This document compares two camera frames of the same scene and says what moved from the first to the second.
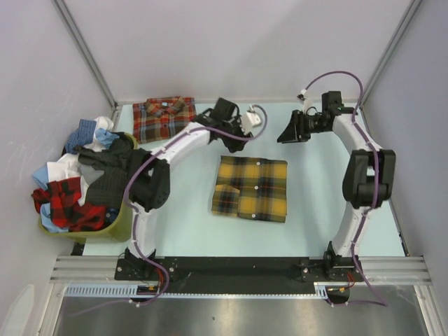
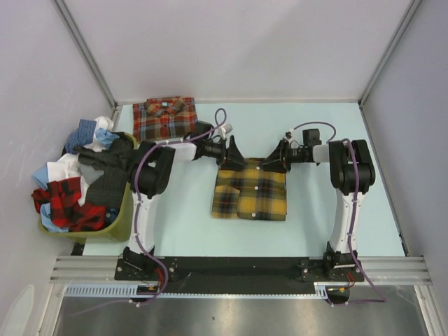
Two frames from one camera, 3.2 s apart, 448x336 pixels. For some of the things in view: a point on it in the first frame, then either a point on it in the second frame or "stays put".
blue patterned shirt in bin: (82, 136) stays put
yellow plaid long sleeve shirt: (250, 188) stays put
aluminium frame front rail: (102, 269) stays put
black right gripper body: (306, 126) to (287, 157)
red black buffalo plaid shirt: (63, 197) stays put
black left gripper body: (232, 143) to (221, 161)
